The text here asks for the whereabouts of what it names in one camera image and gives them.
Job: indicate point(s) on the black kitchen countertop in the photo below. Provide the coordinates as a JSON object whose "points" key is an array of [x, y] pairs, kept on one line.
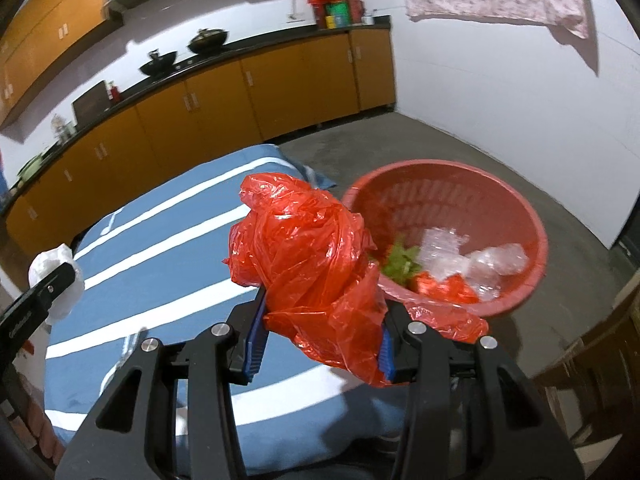
{"points": [[250, 40]]}

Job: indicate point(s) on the blue white striped blanket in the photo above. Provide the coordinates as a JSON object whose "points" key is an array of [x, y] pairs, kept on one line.
{"points": [[175, 240]]}

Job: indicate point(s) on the wooden furniture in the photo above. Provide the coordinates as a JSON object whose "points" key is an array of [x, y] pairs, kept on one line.
{"points": [[600, 360]]}

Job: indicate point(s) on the clear plastic wrap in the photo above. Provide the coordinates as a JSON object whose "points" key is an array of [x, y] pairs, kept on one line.
{"points": [[500, 260]]}

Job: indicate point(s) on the white wall socket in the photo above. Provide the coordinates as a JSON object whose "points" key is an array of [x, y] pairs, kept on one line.
{"points": [[295, 17]]}

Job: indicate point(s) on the brown cutting board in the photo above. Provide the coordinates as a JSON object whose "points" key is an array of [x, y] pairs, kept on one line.
{"points": [[90, 105]]}

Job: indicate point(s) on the red plastic bag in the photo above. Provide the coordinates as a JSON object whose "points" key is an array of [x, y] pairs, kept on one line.
{"points": [[445, 287], [300, 250]]}

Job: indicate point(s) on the red bottle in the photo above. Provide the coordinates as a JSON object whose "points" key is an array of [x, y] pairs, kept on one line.
{"points": [[114, 92]]}

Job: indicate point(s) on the glass jar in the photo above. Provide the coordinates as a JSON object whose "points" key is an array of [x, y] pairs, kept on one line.
{"points": [[63, 127]]}

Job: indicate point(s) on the black wok with lid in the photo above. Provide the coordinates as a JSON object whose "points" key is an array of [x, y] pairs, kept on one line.
{"points": [[207, 40]]}

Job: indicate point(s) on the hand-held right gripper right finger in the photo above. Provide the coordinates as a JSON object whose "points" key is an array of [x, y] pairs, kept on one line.
{"points": [[387, 357]]}

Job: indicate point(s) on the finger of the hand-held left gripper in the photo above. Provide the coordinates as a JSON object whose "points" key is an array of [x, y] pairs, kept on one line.
{"points": [[55, 285]]}

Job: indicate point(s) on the green pot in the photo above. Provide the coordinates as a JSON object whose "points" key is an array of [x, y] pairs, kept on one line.
{"points": [[31, 166]]}

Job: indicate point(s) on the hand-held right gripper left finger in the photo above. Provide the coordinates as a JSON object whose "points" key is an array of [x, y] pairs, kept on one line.
{"points": [[255, 345]]}

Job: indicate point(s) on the orange base cabinets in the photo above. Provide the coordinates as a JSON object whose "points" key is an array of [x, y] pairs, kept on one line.
{"points": [[210, 90]]}

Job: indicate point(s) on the green plastic wrapper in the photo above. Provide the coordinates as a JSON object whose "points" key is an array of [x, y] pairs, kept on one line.
{"points": [[400, 265]]}

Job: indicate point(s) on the red plastic basket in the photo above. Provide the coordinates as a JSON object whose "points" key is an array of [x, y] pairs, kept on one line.
{"points": [[450, 180]]}

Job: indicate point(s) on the person's left hand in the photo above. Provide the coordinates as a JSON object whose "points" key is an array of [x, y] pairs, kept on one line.
{"points": [[42, 425]]}

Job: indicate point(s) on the green box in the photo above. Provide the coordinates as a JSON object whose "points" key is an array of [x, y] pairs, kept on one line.
{"points": [[338, 12]]}

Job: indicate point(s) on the white plastic bag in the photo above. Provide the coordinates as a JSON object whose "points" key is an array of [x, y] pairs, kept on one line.
{"points": [[50, 255]]}

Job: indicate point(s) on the red carton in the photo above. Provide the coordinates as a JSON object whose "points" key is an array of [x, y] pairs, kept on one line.
{"points": [[354, 7]]}

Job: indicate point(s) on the white cup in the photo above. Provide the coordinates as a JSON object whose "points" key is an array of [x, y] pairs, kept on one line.
{"points": [[367, 20]]}

